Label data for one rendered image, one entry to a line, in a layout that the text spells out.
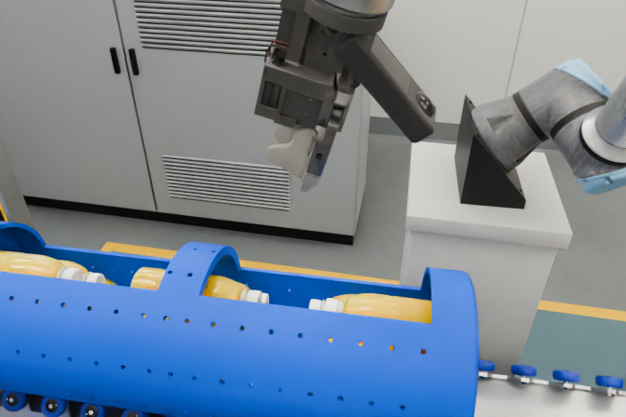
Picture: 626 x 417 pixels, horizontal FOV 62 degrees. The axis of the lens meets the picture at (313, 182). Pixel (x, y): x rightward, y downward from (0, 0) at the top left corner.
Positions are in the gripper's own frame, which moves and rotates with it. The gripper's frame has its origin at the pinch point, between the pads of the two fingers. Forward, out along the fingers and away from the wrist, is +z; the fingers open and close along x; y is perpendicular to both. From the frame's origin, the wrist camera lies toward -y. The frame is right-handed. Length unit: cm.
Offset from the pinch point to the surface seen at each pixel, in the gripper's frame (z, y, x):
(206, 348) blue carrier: 32.8, 7.0, 3.4
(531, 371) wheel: 41, -49, -16
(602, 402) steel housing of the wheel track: 42, -63, -15
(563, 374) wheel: 39, -54, -16
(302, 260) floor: 164, -10, -134
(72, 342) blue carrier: 39.4, 26.5, 5.0
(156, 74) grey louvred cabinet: 98, 80, -155
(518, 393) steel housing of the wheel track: 46, -49, -14
